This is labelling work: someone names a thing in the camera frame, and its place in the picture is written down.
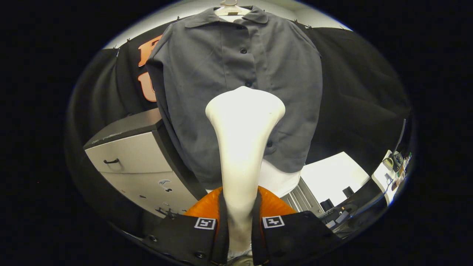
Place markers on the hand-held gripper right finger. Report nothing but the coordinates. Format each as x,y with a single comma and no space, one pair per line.
256,240

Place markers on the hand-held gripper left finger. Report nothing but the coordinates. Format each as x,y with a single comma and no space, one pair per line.
223,240

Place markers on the white garment steamer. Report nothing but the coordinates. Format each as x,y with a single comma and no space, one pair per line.
244,129

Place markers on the grey button shirt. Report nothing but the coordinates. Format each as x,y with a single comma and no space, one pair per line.
199,92

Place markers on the white garment form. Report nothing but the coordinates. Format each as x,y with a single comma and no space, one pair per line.
277,181

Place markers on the white low cabinet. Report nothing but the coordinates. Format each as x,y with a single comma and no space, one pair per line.
332,177

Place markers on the grey drawer cabinet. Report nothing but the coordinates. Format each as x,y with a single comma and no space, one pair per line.
129,155

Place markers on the white side desk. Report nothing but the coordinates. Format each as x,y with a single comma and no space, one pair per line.
380,175

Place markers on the round tape roll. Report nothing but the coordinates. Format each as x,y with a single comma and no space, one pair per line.
388,163

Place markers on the dark computer monitor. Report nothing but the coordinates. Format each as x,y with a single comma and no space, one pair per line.
406,140

